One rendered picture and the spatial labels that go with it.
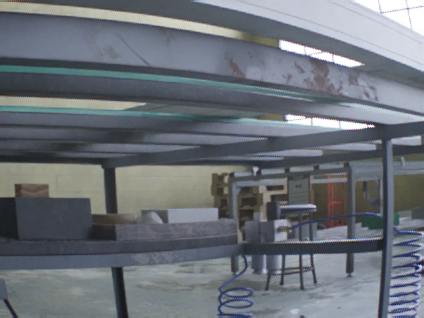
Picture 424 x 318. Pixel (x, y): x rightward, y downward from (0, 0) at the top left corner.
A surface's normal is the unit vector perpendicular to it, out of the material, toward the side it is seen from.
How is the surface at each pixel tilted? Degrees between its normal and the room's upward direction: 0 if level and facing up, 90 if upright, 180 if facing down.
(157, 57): 90
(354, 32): 90
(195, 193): 90
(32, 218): 90
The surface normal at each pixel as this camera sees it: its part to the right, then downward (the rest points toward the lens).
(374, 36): 0.69, -0.08
